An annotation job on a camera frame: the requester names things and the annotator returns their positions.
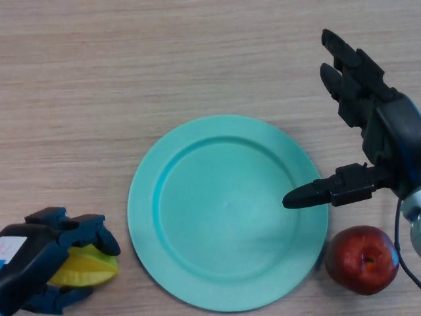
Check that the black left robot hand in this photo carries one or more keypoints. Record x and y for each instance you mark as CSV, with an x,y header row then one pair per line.
x,y
29,256

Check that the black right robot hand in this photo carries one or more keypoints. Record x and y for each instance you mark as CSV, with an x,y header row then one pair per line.
x,y
388,131

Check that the yellow starfruit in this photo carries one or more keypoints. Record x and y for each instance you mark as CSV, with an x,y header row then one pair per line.
x,y
89,268

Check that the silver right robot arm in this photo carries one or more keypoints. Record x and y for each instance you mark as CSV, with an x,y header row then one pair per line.
x,y
415,205

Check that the green round plate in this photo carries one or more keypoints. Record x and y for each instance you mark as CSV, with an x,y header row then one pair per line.
x,y
230,243

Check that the red apple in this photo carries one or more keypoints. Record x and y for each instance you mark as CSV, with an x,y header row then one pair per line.
x,y
358,260

